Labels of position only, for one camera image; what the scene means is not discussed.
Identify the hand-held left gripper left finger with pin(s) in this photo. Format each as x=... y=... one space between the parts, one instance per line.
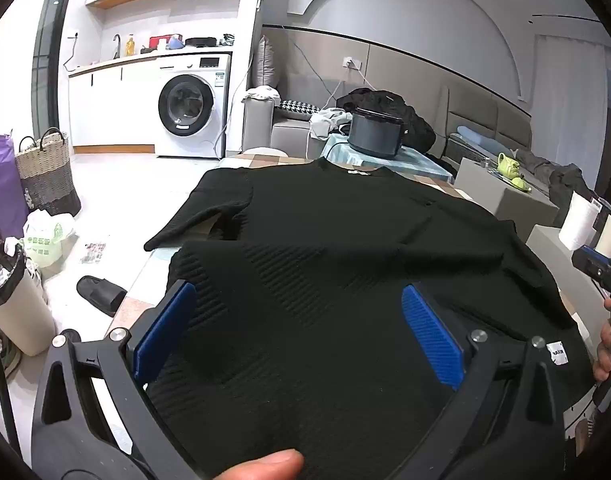
x=163 y=332

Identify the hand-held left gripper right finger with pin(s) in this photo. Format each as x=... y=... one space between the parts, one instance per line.
x=430 y=335

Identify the black knit sweater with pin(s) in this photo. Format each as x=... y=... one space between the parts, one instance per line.
x=325 y=240

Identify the person's right hand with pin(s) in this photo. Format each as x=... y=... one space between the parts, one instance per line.
x=608 y=345

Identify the person's left hand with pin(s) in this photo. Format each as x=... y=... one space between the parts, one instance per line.
x=265 y=466

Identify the brown checked tablecloth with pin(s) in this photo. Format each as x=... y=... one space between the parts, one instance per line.
x=135 y=305

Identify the white paper roll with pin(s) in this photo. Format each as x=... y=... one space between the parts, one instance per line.
x=578 y=222

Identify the pale box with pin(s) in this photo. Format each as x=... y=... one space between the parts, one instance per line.
x=543 y=247

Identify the black slipper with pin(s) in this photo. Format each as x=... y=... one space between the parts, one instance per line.
x=99 y=294

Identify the dark grey clothing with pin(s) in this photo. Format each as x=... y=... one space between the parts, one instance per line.
x=560 y=172

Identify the patterned paper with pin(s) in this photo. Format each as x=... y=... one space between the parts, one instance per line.
x=93 y=253

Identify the grey box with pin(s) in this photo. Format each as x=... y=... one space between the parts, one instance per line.
x=505 y=205

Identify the beige trash bin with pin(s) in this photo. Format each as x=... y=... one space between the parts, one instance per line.
x=20 y=315

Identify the white plastic bag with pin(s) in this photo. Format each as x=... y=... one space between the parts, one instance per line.
x=45 y=240

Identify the light blue pillow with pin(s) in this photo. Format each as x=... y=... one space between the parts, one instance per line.
x=478 y=135

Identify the woven laundry basket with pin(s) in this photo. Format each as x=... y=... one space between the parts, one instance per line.
x=47 y=180

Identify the white round stool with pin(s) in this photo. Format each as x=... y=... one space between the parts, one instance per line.
x=263 y=151

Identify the dark grey rice cooker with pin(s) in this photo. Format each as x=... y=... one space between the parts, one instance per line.
x=374 y=132

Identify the black jacket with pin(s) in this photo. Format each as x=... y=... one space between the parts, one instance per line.
x=415 y=125

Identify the purple bag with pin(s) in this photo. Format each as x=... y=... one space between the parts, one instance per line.
x=2 y=185

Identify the white base cabinet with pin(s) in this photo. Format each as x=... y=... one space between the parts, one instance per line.
x=110 y=110

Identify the white grey clothing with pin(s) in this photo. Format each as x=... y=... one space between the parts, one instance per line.
x=328 y=122

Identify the grey sofa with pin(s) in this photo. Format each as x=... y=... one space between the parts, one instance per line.
x=290 y=132

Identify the white cloth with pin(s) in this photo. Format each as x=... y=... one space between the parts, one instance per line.
x=261 y=94

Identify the houndstooth cushion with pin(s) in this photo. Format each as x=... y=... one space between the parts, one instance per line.
x=299 y=108

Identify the white washing machine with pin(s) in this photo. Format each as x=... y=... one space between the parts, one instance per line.
x=211 y=71

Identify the yellow bottle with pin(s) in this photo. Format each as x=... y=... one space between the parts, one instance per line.
x=130 y=46

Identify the grey pillow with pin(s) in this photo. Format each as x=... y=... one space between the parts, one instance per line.
x=267 y=62

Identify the red box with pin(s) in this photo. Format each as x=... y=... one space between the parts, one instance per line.
x=159 y=42

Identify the blue container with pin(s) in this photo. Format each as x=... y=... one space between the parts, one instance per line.
x=175 y=41

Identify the black faucet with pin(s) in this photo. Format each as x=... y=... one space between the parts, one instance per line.
x=117 y=42

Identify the black tray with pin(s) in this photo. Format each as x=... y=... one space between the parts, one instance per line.
x=201 y=41

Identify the dark glass door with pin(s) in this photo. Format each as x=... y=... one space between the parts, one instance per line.
x=52 y=50

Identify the wall socket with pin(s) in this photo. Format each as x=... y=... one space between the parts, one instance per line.
x=352 y=63

